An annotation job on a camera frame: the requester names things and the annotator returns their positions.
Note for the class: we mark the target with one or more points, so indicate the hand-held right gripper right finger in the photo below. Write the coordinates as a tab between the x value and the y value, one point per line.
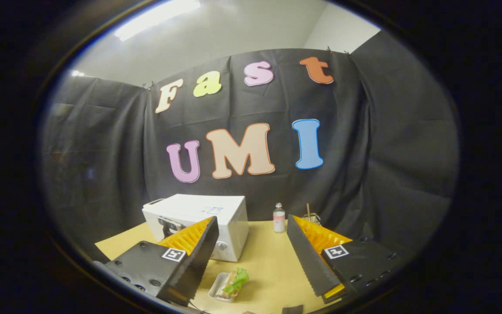
310	261

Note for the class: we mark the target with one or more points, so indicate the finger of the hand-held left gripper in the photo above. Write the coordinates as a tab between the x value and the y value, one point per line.
170	226

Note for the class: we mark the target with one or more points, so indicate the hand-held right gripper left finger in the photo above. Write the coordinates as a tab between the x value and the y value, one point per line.
198	261

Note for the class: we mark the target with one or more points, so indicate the lettuce sandwich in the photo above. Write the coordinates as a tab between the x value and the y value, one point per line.
235	281

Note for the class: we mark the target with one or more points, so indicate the white microwave oven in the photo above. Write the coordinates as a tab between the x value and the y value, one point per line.
233	231

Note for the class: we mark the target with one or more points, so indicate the white device with dark screen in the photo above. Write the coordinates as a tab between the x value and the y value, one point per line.
156	201

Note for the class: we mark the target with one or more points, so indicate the white plastic tray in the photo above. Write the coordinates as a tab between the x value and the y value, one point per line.
216	293

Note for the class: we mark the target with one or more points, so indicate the square glass jar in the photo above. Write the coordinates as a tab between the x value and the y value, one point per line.
314	218

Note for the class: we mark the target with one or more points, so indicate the clear bottle with pink label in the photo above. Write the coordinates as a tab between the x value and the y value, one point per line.
279	220

